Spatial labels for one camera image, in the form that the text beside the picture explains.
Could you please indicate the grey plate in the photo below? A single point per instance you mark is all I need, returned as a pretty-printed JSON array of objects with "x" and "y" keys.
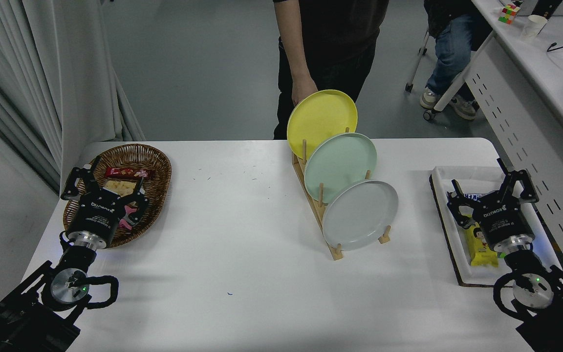
[{"x": 359, "y": 215}]

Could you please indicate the person's right hand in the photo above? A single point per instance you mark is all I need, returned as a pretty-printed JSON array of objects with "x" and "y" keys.
[{"x": 303, "y": 90}]

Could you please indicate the yellow cartoon snack pack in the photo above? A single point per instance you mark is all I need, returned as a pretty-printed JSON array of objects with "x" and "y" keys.
[{"x": 481, "y": 249}]

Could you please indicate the red snack bar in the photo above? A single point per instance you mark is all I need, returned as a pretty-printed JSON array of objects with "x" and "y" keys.
[{"x": 125, "y": 172}]

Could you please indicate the brown Snickers bar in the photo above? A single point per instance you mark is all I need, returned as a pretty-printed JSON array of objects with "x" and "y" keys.
[{"x": 472, "y": 197}]

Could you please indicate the standing person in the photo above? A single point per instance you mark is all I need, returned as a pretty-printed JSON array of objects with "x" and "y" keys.
[{"x": 330, "y": 39}]

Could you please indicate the pink snack pack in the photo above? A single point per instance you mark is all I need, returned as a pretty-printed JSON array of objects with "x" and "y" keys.
[{"x": 127, "y": 224}]

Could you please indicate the brown wicker basket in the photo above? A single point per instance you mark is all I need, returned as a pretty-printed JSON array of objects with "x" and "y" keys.
[{"x": 157, "y": 166}]

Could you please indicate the white perforated desk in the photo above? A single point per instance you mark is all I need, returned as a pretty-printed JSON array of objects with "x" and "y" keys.
[{"x": 521, "y": 122}]

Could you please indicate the colourful puzzle cube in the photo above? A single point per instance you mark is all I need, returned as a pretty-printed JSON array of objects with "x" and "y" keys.
[{"x": 508, "y": 13}]

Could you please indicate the white tray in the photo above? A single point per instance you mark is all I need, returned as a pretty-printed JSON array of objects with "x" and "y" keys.
[{"x": 462, "y": 176}]

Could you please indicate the pale yellow snack pack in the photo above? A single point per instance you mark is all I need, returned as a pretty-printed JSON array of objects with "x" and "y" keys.
[{"x": 118, "y": 186}]

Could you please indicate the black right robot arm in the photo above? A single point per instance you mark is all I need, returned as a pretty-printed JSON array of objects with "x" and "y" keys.
[{"x": 555, "y": 322}]

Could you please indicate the seated person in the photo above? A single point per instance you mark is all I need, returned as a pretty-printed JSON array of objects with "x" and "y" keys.
[{"x": 450, "y": 54}]

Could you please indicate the wooden plate rack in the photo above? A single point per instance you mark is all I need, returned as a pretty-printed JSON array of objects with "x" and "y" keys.
[{"x": 334, "y": 252}]

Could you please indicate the grey curtain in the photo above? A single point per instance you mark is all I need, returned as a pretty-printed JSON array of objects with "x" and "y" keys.
[{"x": 42, "y": 73}]

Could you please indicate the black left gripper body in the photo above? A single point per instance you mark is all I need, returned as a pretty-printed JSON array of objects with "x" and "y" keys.
[{"x": 98, "y": 215}]

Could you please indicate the white paper cup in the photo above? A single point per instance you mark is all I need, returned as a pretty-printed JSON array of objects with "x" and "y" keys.
[{"x": 533, "y": 27}]

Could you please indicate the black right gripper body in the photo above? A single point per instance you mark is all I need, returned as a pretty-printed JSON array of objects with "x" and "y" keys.
[{"x": 504, "y": 222}]

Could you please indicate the person's right forearm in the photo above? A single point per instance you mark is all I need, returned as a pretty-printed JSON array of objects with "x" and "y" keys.
[{"x": 291, "y": 44}]

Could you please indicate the yellow plate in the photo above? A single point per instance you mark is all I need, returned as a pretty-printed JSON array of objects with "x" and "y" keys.
[{"x": 320, "y": 120}]

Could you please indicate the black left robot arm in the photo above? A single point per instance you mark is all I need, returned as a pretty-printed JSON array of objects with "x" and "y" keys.
[{"x": 27, "y": 322}]

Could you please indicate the mint green plate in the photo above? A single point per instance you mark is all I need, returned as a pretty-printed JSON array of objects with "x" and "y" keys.
[{"x": 340, "y": 164}]

